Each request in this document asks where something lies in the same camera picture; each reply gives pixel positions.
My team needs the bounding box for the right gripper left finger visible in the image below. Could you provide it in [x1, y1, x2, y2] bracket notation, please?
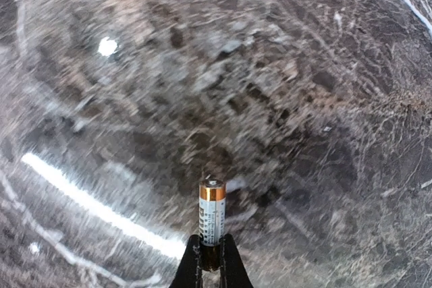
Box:
[169, 235, 203, 288]

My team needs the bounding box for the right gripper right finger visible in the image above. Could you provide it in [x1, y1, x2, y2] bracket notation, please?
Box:
[219, 234, 253, 288]

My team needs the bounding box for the orange battery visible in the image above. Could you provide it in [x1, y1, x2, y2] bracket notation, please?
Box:
[198, 176, 226, 272]

